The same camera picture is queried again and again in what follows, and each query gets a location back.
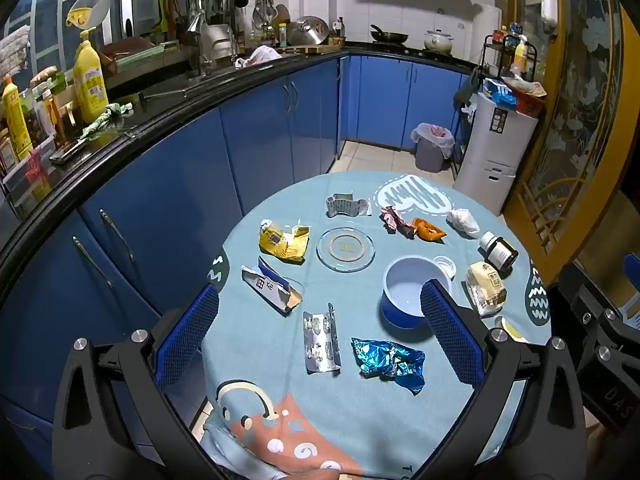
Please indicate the steel faucet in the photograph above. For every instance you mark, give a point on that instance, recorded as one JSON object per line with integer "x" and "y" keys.
{"x": 196, "y": 25}

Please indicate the clear plastic storage box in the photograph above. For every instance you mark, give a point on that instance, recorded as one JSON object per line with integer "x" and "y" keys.
{"x": 25, "y": 185}

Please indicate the cream snack packet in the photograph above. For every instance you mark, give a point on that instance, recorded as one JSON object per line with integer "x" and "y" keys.
{"x": 485, "y": 285}

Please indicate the crumpled white tissue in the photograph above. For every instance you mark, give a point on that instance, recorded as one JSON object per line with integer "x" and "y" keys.
{"x": 462, "y": 221}

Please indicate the small yellow bottle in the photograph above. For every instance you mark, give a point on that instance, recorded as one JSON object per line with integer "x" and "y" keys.
{"x": 15, "y": 120}

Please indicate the white plastic bag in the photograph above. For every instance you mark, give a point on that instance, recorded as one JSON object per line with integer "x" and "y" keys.
{"x": 262, "y": 55}

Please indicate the white cooking pot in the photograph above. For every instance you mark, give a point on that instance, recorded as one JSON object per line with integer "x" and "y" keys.
{"x": 439, "y": 42}

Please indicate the white wall dispenser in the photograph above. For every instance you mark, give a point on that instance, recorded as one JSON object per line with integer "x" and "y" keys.
{"x": 548, "y": 5}

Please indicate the steel mixing bowl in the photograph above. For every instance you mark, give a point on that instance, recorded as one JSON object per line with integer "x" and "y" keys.
{"x": 307, "y": 31}

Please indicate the blue kitchen cabinets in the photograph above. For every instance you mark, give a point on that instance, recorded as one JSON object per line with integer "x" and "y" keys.
{"x": 260, "y": 125}

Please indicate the grey printed paper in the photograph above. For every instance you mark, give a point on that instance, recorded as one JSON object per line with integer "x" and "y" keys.
{"x": 347, "y": 206}

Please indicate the silver blister pack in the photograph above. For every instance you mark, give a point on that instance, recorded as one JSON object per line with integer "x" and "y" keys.
{"x": 320, "y": 345}

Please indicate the round glass dish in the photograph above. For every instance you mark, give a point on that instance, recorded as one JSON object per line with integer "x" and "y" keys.
{"x": 345, "y": 250}

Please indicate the large yellow detergent bottle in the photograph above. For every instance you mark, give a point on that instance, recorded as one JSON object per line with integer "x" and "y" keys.
{"x": 90, "y": 85}

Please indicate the wooden glass door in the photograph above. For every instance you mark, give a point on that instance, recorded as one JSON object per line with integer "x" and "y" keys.
{"x": 575, "y": 110}

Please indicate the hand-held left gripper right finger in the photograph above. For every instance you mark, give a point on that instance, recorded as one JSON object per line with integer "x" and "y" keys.
{"x": 450, "y": 340}

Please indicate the brown medicine bottle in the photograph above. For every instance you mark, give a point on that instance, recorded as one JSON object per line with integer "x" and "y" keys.
{"x": 500, "y": 255}

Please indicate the blue bowl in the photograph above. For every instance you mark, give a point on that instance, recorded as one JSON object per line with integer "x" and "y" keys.
{"x": 400, "y": 305}

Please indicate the yellow spray bottle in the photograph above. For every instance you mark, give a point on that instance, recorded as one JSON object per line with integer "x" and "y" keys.
{"x": 520, "y": 57}

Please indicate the green cloth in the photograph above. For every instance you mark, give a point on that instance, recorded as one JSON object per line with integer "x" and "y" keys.
{"x": 107, "y": 115}

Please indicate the yellow white round lid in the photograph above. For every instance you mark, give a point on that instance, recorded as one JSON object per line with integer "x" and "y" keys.
{"x": 510, "y": 330}

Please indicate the pink paper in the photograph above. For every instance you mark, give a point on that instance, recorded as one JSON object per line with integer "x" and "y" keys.
{"x": 397, "y": 220}

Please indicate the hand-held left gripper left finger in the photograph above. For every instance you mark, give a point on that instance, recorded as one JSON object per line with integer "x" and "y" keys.
{"x": 187, "y": 340}

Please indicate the white storage cabinet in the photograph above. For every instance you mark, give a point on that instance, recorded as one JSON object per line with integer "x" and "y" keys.
{"x": 492, "y": 160}

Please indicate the blue packets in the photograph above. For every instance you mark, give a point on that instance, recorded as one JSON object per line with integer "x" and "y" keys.
{"x": 502, "y": 92}

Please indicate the grey trash bin with liner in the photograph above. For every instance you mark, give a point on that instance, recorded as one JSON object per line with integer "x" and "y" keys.
{"x": 430, "y": 155}

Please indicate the orange wrapper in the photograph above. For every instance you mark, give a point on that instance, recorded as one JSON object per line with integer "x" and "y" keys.
{"x": 427, "y": 230}

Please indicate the light blue plastic stool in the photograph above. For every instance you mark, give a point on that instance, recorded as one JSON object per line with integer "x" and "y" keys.
{"x": 634, "y": 310}

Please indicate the black wok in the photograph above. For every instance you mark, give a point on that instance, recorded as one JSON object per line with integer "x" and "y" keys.
{"x": 392, "y": 37}

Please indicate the yellow snack wrapper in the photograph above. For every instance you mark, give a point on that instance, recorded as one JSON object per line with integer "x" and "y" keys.
{"x": 280, "y": 245}

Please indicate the white bottle cap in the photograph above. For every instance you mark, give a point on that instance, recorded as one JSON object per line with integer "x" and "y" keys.
{"x": 445, "y": 266}

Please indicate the torn white blue carton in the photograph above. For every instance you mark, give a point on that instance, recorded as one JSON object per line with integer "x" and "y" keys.
{"x": 267, "y": 285}

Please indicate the blue foil wrapper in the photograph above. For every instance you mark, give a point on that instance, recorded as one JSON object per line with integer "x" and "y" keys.
{"x": 387, "y": 360}

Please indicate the brown sauce bottle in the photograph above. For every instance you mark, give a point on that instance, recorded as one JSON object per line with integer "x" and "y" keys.
{"x": 50, "y": 110}

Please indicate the red basket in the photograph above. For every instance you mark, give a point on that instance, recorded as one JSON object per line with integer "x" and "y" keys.
{"x": 530, "y": 102}

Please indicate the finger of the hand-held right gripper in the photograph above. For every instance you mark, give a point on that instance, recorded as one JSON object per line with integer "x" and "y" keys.
{"x": 575, "y": 290}

